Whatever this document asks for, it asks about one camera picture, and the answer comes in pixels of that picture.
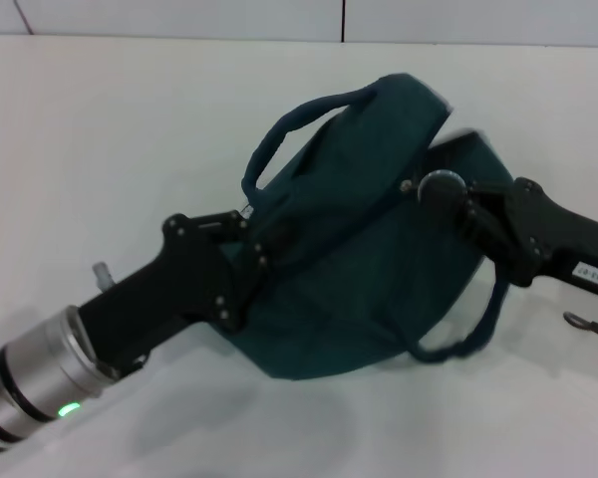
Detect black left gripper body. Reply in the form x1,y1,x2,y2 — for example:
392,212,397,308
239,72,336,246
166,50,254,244
78,213,253,380

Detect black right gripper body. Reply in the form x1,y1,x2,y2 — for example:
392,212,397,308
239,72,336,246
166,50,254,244
457,176,598,300

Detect teal fabric lunch bag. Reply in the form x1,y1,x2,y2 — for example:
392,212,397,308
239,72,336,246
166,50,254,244
227,73,515,382

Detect dark left gripper cable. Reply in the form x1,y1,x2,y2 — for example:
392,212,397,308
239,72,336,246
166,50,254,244
99,351,150,382

